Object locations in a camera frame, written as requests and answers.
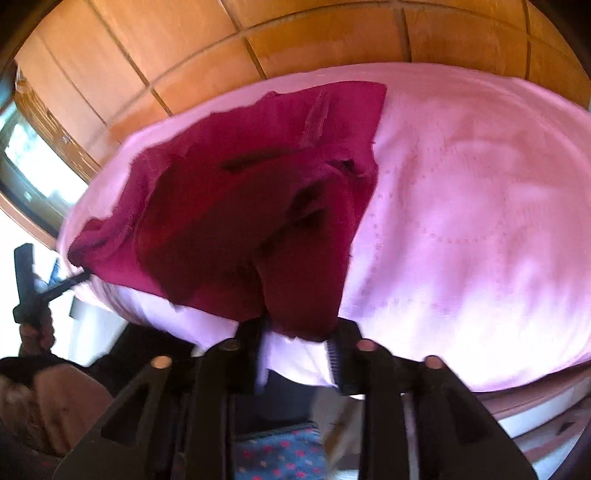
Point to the person's left hand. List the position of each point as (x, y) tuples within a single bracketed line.
[(39, 337)]

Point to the wooden wardrobe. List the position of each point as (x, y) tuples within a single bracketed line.
[(277, 50)]

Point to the wooden bed frame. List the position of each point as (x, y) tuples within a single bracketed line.
[(535, 397)]

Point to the pink bedspread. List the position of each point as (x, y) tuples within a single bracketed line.
[(461, 230)]

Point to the glass window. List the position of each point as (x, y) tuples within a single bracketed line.
[(27, 152)]

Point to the maroon garment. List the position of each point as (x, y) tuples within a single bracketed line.
[(249, 203)]

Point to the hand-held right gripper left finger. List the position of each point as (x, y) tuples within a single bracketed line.
[(221, 387)]

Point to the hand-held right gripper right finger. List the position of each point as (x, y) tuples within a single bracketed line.
[(369, 383)]

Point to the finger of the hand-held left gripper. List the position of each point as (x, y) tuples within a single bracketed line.
[(69, 284)]

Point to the blue dotted clothing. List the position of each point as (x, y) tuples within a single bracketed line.
[(281, 452)]

